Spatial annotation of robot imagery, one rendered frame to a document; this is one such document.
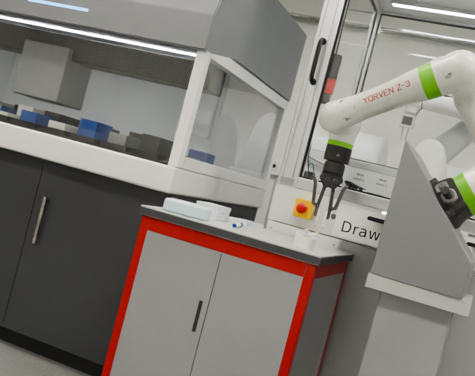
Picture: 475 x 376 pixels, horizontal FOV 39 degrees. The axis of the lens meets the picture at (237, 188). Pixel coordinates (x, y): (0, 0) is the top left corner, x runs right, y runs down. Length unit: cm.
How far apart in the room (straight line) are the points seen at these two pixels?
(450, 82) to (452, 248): 57
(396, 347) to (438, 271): 25
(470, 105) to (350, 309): 88
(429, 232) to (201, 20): 125
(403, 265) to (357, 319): 76
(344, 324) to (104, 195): 108
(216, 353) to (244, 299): 19
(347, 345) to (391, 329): 70
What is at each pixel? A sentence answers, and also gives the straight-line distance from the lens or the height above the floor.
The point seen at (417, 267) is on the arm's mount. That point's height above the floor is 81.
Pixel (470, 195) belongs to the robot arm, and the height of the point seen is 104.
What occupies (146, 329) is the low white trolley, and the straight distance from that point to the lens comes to 226.
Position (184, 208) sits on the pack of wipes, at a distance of 222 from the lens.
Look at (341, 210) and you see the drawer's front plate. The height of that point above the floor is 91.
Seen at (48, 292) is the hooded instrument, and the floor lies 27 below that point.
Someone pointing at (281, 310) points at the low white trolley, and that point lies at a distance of 209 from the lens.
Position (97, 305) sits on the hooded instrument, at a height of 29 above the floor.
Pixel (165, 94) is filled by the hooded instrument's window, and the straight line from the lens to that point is 267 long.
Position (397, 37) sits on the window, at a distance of 274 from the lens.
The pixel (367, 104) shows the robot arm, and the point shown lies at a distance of 227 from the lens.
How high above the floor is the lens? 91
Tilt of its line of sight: 1 degrees down
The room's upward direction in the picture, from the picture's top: 15 degrees clockwise
